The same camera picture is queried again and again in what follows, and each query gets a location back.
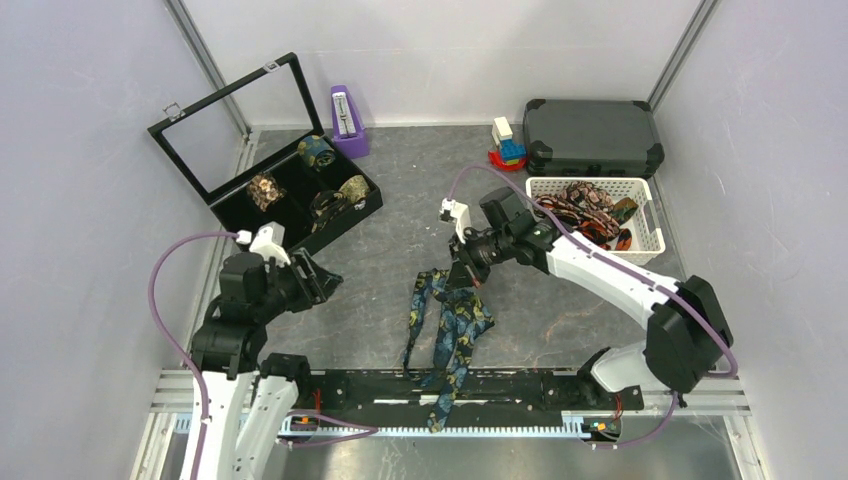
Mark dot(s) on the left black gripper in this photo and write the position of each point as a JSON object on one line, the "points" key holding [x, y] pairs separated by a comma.
{"points": [[316, 287]]}

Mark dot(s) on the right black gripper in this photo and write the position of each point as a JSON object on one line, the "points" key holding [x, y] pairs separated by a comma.
{"points": [[465, 271]]}

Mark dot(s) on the blue yellow patterned tie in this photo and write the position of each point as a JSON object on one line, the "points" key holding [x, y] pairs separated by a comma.
{"points": [[463, 319]]}

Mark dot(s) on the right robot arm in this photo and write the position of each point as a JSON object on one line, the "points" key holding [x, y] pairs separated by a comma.
{"points": [[686, 332]]}

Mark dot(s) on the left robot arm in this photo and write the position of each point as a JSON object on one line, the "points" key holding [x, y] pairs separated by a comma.
{"points": [[240, 399]]}

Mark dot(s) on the rolled brown floral tie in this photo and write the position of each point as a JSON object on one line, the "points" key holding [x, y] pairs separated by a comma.
{"points": [[264, 191]]}

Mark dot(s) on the colourful toy block stack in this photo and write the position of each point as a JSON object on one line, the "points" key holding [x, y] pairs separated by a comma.
{"points": [[507, 154]]}

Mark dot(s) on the rolled olive gold tie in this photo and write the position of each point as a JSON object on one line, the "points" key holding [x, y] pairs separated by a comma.
{"points": [[355, 189]]}

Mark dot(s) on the orange black tie pile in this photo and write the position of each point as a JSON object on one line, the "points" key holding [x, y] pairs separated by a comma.
{"points": [[591, 211]]}

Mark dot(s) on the rolled teal tie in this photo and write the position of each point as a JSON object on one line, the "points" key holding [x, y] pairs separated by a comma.
{"points": [[316, 152]]}

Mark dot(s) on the black tie display box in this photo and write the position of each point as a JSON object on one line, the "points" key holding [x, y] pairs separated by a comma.
{"points": [[230, 203]]}

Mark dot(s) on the dark grey hard case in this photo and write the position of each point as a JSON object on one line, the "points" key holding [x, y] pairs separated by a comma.
{"points": [[591, 138]]}

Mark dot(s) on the purple metronome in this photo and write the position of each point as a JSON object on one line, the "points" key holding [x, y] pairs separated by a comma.
{"points": [[349, 133]]}

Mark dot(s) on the white plastic basket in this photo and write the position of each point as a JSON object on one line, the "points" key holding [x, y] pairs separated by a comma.
{"points": [[648, 241]]}

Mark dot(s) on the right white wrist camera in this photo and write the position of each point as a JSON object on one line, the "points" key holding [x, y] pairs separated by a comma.
{"points": [[457, 214]]}

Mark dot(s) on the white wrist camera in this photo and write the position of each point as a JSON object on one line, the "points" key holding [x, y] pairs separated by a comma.
{"points": [[457, 214], [267, 242]]}

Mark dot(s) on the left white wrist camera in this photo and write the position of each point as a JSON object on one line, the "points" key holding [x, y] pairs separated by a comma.
{"points": [[267, 242]]}

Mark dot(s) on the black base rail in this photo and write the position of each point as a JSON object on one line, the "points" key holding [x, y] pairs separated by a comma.
{"points": [[488, 398]]}

